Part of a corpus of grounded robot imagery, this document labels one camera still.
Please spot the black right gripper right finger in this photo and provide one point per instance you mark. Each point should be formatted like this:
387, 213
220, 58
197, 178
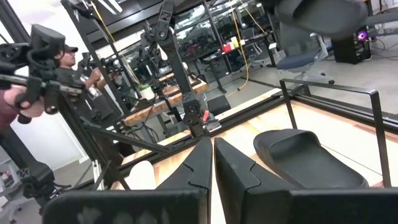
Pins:
239, 186

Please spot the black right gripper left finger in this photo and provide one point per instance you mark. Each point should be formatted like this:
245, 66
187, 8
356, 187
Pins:
199, 171

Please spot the pink rubber slide sandal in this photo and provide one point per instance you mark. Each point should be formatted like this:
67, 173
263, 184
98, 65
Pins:
143, 175

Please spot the black rubber slide sandal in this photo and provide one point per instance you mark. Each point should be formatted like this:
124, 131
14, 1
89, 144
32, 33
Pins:
304, 158

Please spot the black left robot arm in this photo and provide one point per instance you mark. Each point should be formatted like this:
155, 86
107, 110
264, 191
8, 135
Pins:
174, 53

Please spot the black box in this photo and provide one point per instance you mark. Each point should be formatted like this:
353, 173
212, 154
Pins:
219, 105

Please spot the wooden workstation table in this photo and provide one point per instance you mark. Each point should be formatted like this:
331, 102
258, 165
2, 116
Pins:
161, 105

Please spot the white cup green plant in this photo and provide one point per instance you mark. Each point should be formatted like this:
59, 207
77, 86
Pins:
146, 92

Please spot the black office desk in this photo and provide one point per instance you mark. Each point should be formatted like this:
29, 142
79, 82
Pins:
217, 56

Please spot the red box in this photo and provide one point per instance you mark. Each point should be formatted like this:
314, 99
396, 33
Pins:
227, 48

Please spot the black computer purple light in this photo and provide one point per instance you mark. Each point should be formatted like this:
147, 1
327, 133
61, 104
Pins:
348, 49

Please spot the person's hand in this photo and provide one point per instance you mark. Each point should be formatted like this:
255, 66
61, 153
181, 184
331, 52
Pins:
34, 110

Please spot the black metal frame wooden shelf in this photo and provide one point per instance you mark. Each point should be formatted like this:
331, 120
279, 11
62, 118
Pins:
378, 124

